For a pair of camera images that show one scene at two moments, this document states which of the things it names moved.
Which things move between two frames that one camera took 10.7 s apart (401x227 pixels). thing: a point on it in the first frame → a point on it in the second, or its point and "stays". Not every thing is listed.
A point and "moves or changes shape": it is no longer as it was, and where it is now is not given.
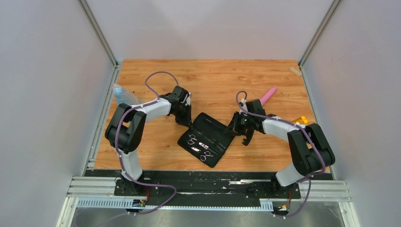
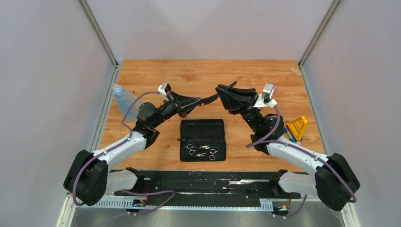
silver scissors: x=192 y=136 → x=191 y=152
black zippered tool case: x=205 y=140 moves or changes shape
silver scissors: x=206 y=153 → x=212 y=157
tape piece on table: x=299 y=74 stays
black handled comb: x=245 y=142 → x=205 y=99
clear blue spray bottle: x=123 y=96 stays
